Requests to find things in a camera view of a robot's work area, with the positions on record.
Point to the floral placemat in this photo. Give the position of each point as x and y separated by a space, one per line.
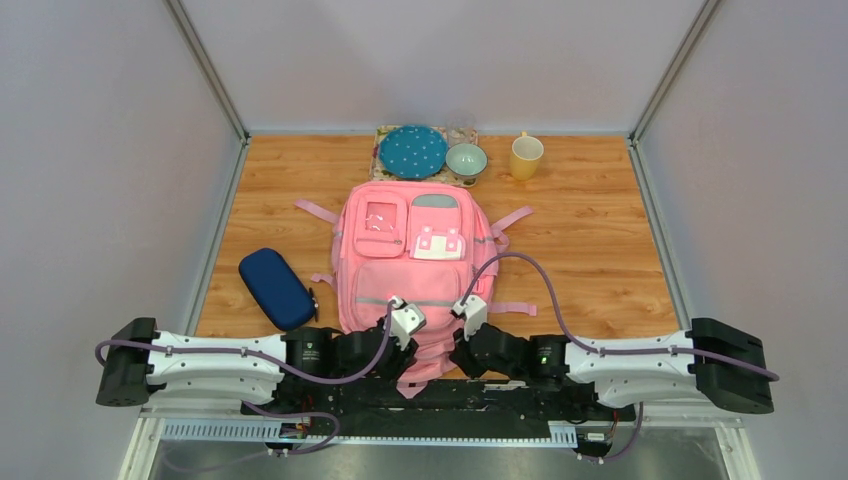
379 172

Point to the clear drinking glass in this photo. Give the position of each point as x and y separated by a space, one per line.
460 128

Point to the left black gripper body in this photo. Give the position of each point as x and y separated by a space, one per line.
392 369

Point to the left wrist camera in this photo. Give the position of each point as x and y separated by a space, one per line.
406 319

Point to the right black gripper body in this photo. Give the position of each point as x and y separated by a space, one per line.
474 367

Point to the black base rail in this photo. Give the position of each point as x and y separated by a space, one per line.
455 409

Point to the pink student backpack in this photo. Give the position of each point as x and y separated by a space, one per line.
426 243

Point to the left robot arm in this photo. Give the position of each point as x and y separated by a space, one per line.
141 360

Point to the light green bowl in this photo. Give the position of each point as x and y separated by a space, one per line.
466 161

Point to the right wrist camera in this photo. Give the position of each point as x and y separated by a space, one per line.
473 311

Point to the blue polka dot plate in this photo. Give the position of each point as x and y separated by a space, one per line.
413 152

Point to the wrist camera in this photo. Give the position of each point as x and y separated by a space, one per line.
406 319
473 311

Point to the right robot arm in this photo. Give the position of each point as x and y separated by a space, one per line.
711 360

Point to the yellow mug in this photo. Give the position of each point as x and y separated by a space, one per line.
525 156

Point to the navy blue pencil case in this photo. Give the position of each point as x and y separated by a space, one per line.
277 290

